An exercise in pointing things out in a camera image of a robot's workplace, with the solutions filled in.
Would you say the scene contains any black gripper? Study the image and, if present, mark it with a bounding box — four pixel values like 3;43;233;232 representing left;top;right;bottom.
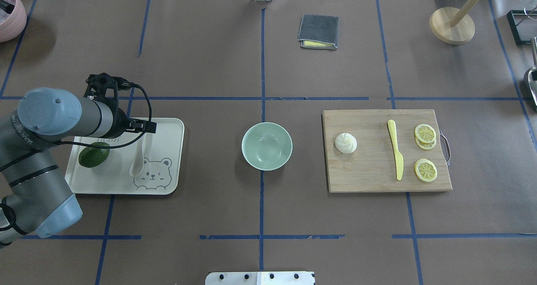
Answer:
122;118;157;134

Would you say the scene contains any beige plastic spoon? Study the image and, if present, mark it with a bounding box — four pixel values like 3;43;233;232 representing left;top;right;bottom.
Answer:
129;133;153;178

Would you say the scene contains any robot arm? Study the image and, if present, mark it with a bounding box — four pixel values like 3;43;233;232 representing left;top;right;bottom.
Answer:
1;87;156;248

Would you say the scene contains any light green bowl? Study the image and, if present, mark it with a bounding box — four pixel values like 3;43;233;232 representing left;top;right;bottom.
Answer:
241;122;293;171

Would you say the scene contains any pink bowl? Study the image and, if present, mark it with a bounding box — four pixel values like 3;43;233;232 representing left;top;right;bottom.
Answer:
0;0;27;43

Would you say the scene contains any white steamed bun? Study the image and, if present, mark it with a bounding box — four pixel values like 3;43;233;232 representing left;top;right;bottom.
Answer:
334;133;357;154

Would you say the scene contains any green avocado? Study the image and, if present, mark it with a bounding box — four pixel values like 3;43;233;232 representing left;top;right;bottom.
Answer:
78;147;109;168

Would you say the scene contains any yellow sponge cloth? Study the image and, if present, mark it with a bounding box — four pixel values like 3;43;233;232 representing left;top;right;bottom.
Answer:
301;41;338;50

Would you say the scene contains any grey folded cloth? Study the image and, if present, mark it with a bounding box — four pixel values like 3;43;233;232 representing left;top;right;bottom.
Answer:
297;14;339;46

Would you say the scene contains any bamboo cutting board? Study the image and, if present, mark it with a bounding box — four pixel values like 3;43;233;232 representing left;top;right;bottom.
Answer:
322;109;452;193

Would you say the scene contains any yellow plastic knife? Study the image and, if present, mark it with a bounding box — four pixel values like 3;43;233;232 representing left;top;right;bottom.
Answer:
387;119;404;180

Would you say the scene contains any lemon slice upper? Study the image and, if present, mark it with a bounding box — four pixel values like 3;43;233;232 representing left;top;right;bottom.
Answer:
414;123;437;144

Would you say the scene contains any lemon slice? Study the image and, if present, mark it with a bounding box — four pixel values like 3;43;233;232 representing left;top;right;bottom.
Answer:
415;138;437;150
414;123;437;144
414;158;438;182

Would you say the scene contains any lemon slice lower back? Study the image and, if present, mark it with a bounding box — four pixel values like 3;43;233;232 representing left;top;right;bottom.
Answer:
415;138;437;150

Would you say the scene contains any lemon slice lower front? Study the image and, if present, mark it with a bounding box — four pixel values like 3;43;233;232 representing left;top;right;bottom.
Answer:
414;158;438;182

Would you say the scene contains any wooden mug tree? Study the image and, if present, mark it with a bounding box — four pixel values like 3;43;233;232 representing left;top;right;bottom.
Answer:
428;0;480;45

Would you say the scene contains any metal scoop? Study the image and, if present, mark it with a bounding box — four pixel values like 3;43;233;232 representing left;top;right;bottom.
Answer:
524;37;537;110

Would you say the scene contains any dark glass rack tray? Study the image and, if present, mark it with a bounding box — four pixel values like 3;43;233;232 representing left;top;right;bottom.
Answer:
506;10;537;45

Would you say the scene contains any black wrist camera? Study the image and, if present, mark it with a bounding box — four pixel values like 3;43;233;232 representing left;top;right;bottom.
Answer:
83;73;132;111

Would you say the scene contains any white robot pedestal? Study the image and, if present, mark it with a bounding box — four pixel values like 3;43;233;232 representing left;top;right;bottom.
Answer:
205;270;316;285

